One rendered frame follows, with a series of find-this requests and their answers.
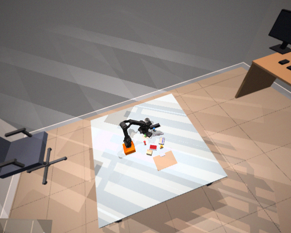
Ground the tan cardboard box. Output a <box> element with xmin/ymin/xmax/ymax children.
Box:
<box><xmin>146</xmin><ymin>149</ymin><xmax>153</xmax><ymax>156</ymax></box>

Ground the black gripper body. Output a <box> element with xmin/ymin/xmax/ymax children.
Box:
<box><xmin>138</xmin><ymin>128</ymin><xmax>152</xmax><ymax>137</ymax></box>

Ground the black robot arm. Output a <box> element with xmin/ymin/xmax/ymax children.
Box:
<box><xmin>120</xmin><ymin>119</ymin><xmax>152</xmax><ymax>148</ymax></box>

